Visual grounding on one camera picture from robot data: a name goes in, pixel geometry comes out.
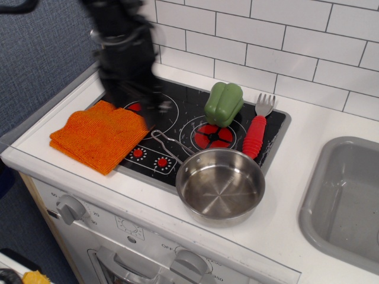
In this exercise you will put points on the stainless steel pot with handle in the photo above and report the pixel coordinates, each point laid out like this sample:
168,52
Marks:
219,187

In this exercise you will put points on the silver oven door handle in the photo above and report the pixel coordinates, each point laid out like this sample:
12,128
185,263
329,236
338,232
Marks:
117,273

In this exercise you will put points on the green toy bell pepper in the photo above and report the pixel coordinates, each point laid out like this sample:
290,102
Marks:
224,103

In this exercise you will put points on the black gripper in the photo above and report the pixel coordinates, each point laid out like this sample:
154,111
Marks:
125,70

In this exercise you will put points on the black toy stove top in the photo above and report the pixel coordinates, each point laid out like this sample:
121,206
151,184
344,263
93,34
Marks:
187,130

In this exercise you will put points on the fork with red handle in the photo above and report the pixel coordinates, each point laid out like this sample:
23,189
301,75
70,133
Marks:
253,141

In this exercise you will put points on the grey oven knob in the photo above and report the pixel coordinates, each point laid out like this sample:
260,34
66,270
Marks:
189,265

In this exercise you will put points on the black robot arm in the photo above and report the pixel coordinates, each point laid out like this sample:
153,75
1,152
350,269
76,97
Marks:
115,18

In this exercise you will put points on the grey timer knob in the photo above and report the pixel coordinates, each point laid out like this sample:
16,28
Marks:
70,209

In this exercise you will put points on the yellow object at bottom left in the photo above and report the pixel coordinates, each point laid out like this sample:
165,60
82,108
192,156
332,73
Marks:
35,277

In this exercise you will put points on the folded orange cloth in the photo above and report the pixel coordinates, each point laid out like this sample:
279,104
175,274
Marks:
100,137

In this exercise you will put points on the grey sink basin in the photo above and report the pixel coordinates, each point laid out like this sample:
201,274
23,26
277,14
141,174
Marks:
339,215

